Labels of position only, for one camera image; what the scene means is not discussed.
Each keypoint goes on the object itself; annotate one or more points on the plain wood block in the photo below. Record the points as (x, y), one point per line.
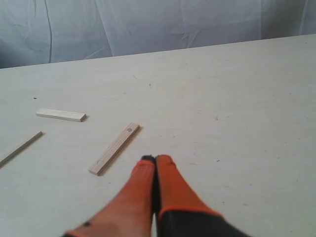
(63, 115)

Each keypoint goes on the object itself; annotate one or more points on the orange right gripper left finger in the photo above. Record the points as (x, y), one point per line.
(130, 212)

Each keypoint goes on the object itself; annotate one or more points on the long thin wooden stick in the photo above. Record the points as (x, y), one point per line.
(14, 151)

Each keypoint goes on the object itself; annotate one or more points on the white backdrop cloth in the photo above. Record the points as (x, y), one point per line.
(49, 31)

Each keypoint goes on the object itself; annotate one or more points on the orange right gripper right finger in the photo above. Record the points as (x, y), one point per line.
(182, 213)

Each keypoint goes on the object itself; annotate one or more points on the wooden stick with magnets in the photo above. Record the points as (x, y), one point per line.
(113, 150)

